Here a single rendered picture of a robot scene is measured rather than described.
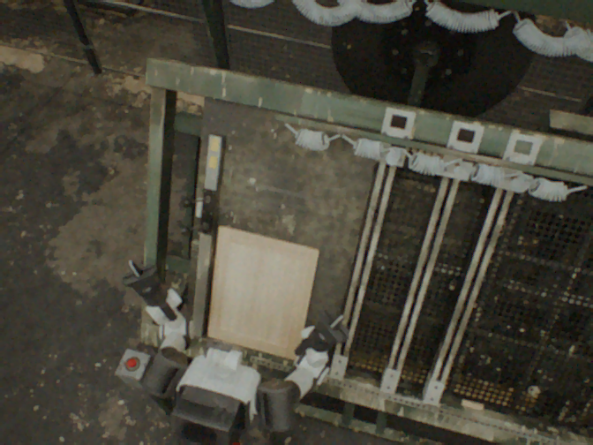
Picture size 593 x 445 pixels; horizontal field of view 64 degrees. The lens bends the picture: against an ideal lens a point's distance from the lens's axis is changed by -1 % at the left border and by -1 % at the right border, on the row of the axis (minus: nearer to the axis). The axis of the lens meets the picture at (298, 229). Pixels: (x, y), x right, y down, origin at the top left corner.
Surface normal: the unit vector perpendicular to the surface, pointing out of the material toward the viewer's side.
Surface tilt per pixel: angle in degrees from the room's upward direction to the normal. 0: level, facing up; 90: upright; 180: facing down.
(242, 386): 23
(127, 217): 0
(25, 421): 0
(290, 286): 56
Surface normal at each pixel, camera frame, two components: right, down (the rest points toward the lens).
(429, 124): -0.21, 0.35
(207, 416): 0.12, -0.83
